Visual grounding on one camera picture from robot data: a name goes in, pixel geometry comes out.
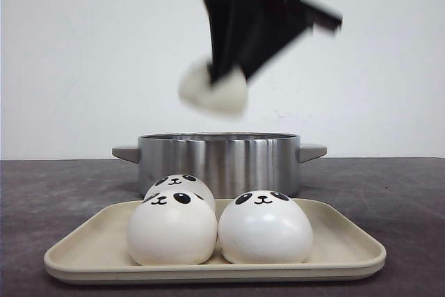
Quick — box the cream rectangular tray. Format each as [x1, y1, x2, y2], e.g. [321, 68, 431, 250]
[44, 199, 387, 284]

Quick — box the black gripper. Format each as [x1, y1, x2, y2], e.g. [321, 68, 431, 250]
[204, 0, 343, 84]

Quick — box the stainless steel steamer pot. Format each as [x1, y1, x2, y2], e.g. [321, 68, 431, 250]
[112, 132, 327, 198]

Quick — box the panda bun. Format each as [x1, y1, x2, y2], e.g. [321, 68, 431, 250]
[144, 174, 216, 211]
[178, 62, 248, 115]
[127, 191, 218, 266]
[218, 190, 314, 264]

